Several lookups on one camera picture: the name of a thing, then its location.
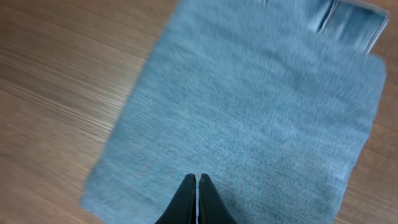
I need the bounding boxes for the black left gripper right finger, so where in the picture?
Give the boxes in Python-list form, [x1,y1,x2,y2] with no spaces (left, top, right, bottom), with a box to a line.
[198,174,237,224]

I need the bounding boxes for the blue denim jeans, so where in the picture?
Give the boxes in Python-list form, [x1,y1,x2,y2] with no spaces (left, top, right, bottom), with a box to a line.
[80,0,389,223]

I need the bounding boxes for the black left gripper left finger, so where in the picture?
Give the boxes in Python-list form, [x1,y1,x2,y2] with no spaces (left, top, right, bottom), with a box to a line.
[155,174,197,224]

